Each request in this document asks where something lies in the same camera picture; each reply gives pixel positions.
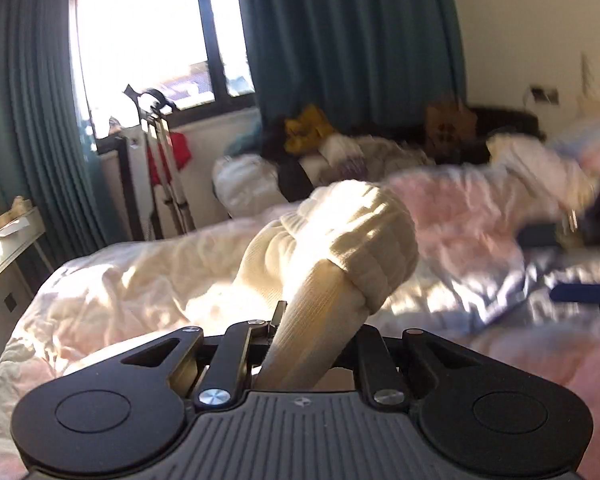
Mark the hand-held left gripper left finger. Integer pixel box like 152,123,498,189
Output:
116,301,287,409

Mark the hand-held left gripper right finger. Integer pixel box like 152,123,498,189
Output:
352,324,482,407

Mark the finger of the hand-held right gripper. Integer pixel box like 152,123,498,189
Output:
517,224,581,252
550,282,600,307

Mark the cream white knitted sock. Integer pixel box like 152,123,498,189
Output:
230,179,421,391

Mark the pile of white clothes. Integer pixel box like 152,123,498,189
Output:
211,132,433,222

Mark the white fluffy cloth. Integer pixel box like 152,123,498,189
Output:
486,132,598,213

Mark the pastel pillow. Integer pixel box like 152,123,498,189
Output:
550,102,600,163

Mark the black headboard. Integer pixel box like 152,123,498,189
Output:
467,104,548,147

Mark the pink and white quilt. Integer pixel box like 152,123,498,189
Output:
0,160,600,480

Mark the brown paper bag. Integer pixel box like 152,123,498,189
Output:
424,99,479,159

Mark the red cloth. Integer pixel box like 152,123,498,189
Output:
146,132,192,187

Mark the yellow cloth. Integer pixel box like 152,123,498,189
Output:
284,104,337,157

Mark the white desk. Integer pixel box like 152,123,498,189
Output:
0,206,49,363

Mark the teal curtain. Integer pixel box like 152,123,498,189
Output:
0,0,108,293
234,0,468,138

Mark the black framed window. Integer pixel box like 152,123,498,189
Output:
71,0,257,136

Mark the wall socket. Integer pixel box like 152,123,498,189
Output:
529,85,562,107

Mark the black strap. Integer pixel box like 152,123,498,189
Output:
276,159,315,205

